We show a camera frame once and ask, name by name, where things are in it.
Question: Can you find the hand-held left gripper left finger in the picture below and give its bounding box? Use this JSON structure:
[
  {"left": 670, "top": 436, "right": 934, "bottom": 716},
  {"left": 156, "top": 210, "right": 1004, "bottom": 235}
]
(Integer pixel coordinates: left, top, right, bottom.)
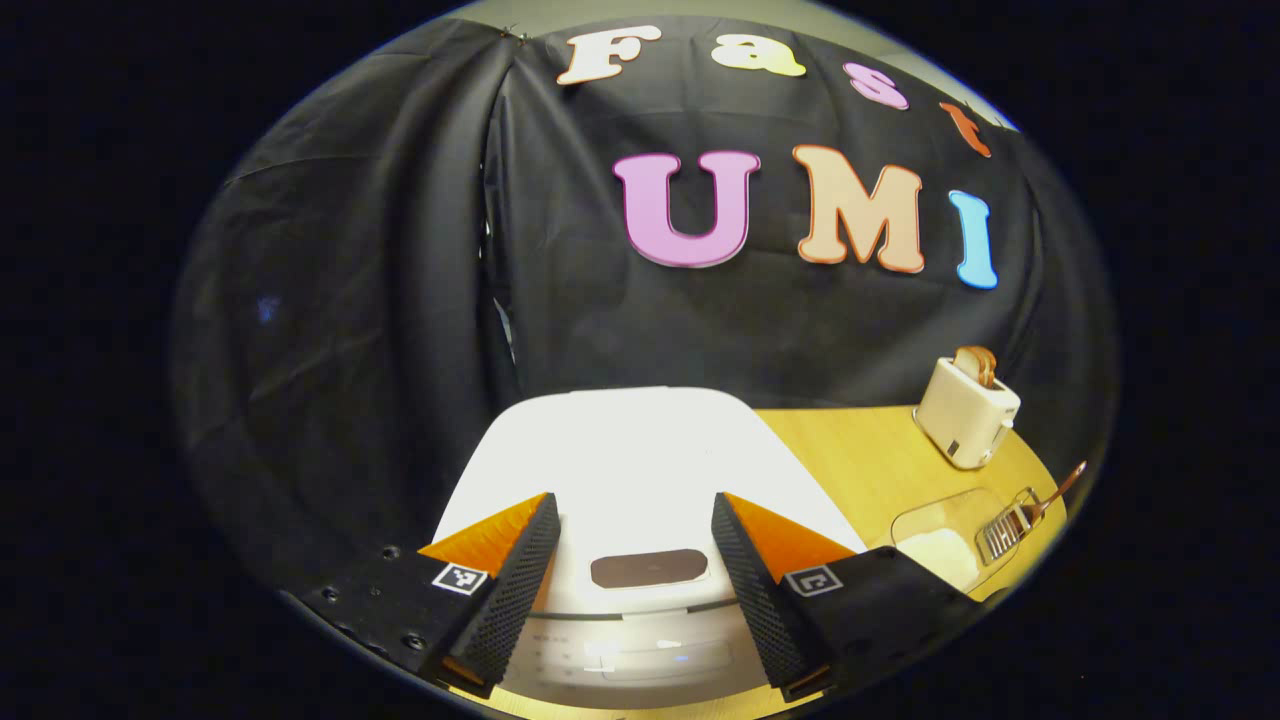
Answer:
[{"left": 300, "top": 492, "right": 561, "bottom": 699}]

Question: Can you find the white rice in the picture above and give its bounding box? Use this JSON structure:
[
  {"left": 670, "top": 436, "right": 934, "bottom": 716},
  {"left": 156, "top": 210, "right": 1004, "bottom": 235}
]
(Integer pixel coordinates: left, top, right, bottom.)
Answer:
[{"left": 900, "top": 527, "right": 986, "bottom": 591}]

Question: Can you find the black backdrop cloth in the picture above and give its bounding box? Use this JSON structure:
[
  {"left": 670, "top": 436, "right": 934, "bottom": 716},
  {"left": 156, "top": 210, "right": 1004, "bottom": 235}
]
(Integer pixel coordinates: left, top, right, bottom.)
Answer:
[{"left": 172, "top": 15, "right": 1119, "bottom": 601}]

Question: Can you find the white toaster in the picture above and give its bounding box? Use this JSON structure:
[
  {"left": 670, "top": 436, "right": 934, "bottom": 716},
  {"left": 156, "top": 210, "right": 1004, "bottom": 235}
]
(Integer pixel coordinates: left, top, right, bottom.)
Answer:
[{"left": 914, "top": 356, "right": 1022, "bottom": 471}]

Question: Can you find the white rice cooker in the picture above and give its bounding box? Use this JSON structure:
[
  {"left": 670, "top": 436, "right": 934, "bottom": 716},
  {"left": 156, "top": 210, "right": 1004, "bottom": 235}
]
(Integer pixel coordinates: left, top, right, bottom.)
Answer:
[{"left": 432, "top": 386, "right": 869, "bottom": 713}]

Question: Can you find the clear plastic container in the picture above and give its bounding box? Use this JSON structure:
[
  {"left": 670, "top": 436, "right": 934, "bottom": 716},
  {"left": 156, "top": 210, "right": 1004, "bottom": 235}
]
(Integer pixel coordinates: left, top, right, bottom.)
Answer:
[{"left": 890, "top": 488, "right": 1021, "bottom": 593}]

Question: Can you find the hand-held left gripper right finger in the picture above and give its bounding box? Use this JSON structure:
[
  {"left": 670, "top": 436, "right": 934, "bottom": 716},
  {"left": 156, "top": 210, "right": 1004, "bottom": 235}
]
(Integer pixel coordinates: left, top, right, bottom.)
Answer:
[{"left": 712, "top": 492, "right": 986, "bottom": 703}]

